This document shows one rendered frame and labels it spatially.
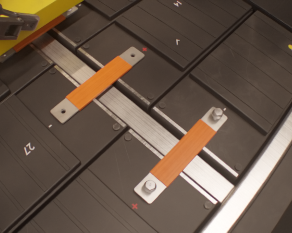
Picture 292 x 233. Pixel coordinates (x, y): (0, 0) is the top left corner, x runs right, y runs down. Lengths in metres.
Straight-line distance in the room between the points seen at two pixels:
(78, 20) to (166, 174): 0.28
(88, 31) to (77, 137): 0.18
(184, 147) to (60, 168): 0.15
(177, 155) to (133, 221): 0.09
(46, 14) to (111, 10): 0.12
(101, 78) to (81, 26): 0.11
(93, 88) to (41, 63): 0.09
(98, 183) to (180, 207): 0.10
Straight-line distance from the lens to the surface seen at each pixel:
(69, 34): 0.49
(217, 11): 0.54
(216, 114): 0.39
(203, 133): 0.39
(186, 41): 0.47
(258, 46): 0.51
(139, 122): 0.40
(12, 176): 0.37
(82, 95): 0.41
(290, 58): 0.52
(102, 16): 0.51
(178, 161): 0.37
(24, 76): 0.45
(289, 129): 0.46
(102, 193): 0.35
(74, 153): 0.38
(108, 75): 0.42
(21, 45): 0.48
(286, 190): 0.42
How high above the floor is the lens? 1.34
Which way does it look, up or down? 61 degrees down
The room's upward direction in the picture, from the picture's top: 6 degrees clockwise
